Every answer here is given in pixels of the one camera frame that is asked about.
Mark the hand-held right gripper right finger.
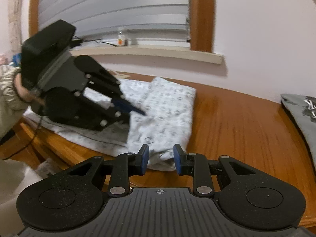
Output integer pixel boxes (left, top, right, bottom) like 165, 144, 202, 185
173, 143, 262, 198

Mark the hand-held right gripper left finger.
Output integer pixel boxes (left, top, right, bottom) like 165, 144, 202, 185
58, 144, 150, 198

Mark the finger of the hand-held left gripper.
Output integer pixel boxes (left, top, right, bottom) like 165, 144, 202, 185
84, 68, 147, 116
73, 90, 131, 132

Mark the white patterned shirt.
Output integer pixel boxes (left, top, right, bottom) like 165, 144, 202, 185
22, 76, 197, 172

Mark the person's left forearm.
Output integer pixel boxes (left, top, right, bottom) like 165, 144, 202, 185
0, 64, 31, 141

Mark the person's left hand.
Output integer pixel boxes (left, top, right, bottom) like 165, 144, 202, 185
13, 73, 45, 104

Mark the beige curtain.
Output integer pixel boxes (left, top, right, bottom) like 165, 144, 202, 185
7, 0, 26, 60

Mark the beige window sill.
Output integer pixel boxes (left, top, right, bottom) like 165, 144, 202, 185
70, 46, 225, 65

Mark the small bottle orange label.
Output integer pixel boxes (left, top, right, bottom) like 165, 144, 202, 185
117, 27, 127, 46

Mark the white window blind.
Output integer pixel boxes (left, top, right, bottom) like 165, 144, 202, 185
37, 0, 192, 48

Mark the off-white cloth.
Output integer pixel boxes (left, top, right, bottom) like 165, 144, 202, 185
0, 158, 65, 237

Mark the grey printed cloth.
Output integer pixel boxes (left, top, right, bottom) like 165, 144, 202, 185
280, 93, 316, 171

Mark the blind cord weight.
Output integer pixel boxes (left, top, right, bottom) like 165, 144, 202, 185
185, 15, 191, 42

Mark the wooden window frame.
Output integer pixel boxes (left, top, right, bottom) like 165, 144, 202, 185
28, 0, 216, 53

